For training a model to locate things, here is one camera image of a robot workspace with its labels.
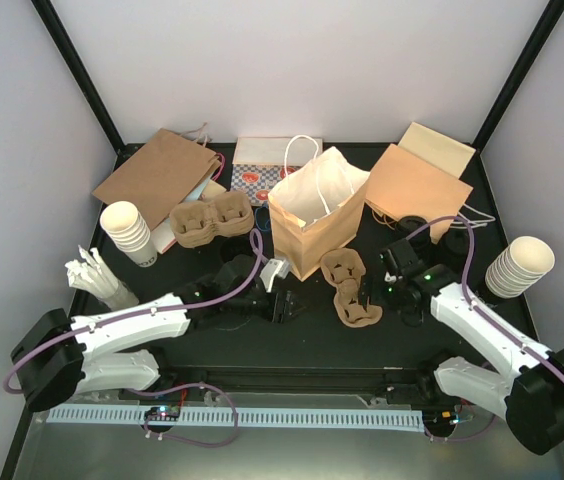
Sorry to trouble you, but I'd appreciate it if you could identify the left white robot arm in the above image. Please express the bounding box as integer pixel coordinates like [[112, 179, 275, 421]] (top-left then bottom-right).
[[6, 255, 305, 413]]

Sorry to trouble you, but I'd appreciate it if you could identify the black frame post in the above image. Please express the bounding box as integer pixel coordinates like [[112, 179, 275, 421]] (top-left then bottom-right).
[[31, 0, 125, 154], [472, 0, 564, 151]]

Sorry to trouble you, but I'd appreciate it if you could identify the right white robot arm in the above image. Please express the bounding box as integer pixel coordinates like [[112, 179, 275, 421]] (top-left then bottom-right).
[[379, 239, 564, 455]]

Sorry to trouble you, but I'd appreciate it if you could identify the black lid stack left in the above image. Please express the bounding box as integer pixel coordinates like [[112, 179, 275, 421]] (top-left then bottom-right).
[[395, 215, 431, 247]]

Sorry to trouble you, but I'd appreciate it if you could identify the right black frame post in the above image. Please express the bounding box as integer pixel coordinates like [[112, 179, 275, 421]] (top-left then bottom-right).
[[472, 0, 564, 151]]

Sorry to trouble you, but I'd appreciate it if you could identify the stack of paper cups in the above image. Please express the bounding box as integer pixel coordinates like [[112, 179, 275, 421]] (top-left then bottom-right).
[[485, 236, 555, 299], [99, 201, 158, 268]]

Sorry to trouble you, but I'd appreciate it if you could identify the bundle of wrapped straws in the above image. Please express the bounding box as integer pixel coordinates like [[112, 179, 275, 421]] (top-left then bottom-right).
[[65, 246, 139, 311]]

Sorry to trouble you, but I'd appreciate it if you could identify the orange kraft paper bag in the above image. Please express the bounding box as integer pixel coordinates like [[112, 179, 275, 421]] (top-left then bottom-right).
[[268, 147, 370, 281]]

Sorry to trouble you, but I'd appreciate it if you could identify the blue bag handle string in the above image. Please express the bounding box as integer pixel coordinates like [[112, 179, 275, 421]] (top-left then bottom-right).
[[255, 204, 276, 234]]

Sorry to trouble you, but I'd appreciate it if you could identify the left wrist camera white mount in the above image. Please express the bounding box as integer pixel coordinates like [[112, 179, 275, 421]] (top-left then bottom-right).
[[260, 258, 291, 293]]

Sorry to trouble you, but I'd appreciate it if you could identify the blue slotted cable duct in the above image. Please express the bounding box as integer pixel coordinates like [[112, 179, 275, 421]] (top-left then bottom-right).
[[46, 404, 424, 433]]

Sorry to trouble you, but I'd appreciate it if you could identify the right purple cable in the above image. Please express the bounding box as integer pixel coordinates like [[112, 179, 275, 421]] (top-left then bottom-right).
[[401, 215, 564, 446]]

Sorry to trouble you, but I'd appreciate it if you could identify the right stack of paper cups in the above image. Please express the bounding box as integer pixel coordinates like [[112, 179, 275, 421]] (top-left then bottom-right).
[[485, 236, 555, 299]]

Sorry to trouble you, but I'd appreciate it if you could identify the black lid stack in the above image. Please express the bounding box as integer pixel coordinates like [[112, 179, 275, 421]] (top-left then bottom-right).
[[395, 215, 431, 247], [434, 229, 470, 274]]

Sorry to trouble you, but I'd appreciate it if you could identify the orange flat bag right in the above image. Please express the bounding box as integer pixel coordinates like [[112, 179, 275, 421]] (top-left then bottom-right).
[[366, 144, 473, 242]]

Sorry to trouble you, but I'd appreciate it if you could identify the black lid stack right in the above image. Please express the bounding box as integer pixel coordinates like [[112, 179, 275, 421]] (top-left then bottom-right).
[[434, 229, 470, 274]]

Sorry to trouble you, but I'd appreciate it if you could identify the checkered printed paper bag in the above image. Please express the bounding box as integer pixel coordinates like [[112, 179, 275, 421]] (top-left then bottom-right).
[[230, 135, 323, 207]]

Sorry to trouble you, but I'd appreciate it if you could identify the left stack of paper cups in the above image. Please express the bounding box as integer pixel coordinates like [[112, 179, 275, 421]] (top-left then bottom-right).
[[99, 201, 158, 268]]

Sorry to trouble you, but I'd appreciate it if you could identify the stack of pulp cup carriers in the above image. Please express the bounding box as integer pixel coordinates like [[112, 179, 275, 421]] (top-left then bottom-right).
[[169, 191, 255, 248]]

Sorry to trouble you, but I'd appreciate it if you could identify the left black frame post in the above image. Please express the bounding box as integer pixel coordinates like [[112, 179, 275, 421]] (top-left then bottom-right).
[[31, 0, 125, 154]]

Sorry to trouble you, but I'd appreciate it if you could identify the brown flat paper bag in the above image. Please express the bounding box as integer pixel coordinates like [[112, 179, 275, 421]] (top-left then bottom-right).
[[93, 129, 220, 230]]

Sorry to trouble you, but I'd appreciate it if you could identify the single pulp cup carrier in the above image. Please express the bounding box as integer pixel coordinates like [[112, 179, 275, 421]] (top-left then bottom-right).
[[320, 248, 383, 328]]

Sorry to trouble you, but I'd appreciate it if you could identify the tan flat paper bag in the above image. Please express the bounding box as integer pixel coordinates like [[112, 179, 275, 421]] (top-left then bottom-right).
[[398, 122, 476, 178]]

